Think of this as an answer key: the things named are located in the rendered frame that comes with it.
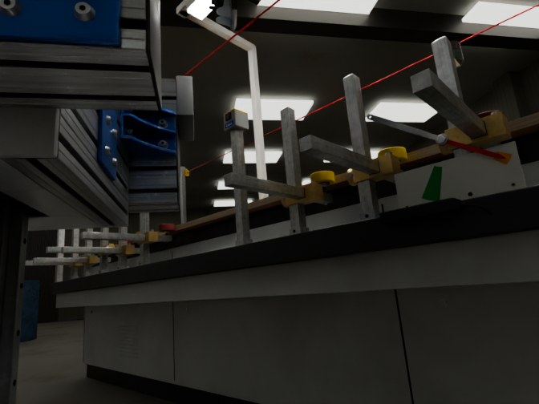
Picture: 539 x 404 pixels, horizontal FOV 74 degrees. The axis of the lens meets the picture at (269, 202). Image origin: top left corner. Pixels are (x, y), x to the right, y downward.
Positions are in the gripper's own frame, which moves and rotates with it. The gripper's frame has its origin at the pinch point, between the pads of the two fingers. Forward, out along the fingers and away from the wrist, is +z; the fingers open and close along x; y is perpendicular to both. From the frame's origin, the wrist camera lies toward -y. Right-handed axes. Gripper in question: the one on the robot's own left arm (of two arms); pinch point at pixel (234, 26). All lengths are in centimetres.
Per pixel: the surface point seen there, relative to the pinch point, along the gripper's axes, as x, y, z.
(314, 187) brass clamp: -7, -22, 49
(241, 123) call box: -33.4, -4.9, 15.4
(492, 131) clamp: 33, -48, 48
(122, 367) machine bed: -165, 61, 119
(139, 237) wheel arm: -90, 40, 49
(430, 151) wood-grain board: 8, -52, 43
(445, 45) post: 28, -46, 24
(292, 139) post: -13.3, -18.4, 30.3
